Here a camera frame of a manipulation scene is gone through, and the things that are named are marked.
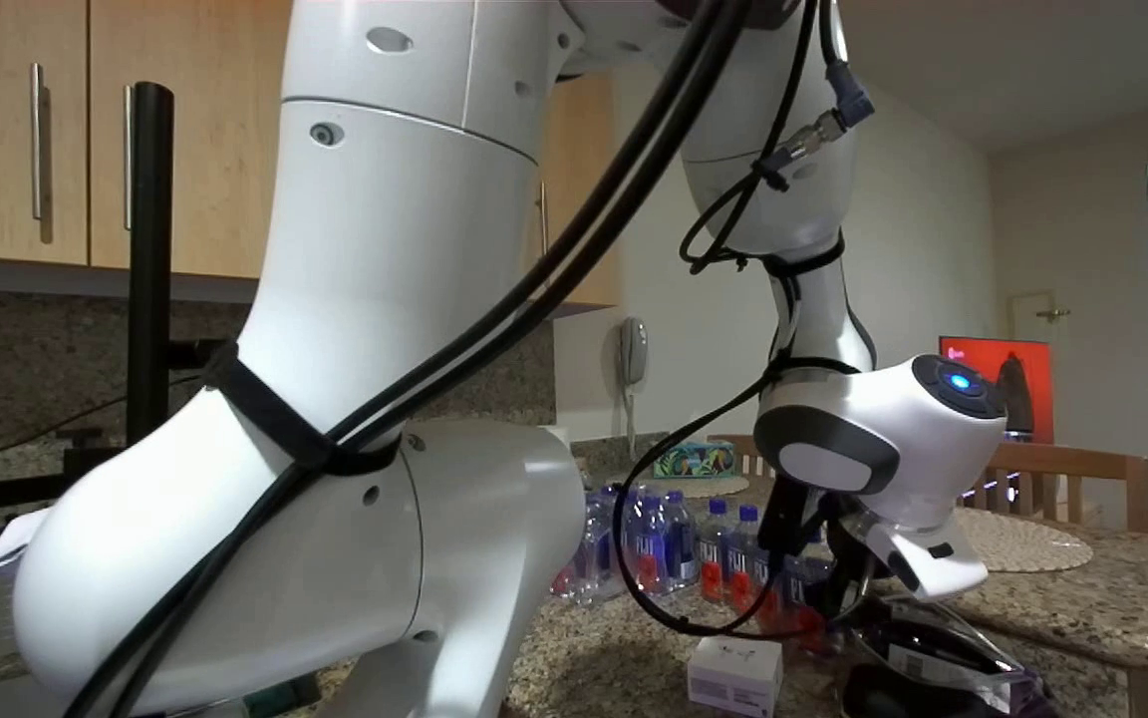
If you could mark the clear plastic purse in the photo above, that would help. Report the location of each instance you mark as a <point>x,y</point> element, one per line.
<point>914,661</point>

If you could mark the wooden chair right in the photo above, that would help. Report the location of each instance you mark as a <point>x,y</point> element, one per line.
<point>1047,482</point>

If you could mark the round woven placemat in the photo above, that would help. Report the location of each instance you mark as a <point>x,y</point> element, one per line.
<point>1015,544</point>

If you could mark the red and black poster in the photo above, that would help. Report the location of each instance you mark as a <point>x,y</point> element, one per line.
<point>1022,367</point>

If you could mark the black vertical stand pole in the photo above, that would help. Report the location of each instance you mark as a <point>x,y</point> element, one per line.
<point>149,285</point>

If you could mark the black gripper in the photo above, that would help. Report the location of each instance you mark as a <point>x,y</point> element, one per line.
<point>812,552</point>

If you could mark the white wall phone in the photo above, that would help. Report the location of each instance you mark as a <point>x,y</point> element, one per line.
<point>630,354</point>

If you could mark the white small cardboard box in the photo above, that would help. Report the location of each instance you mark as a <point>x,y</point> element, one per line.
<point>733,676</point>

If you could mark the white folded paper note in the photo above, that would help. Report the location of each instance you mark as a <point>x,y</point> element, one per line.
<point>16,536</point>

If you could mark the tissue box teal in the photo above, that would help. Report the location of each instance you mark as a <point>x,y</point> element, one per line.
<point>696,462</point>

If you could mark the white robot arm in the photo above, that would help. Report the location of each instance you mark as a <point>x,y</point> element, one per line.
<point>445,177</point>

